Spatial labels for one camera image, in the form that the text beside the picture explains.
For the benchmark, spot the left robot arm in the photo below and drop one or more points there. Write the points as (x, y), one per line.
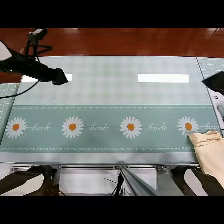
(26, 65)

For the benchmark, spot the silver frame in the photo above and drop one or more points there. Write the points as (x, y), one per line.
(140, 186)

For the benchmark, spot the cream garment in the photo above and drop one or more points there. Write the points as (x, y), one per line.
(211, 153)

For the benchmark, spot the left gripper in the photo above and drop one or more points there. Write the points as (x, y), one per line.
(59, 76)

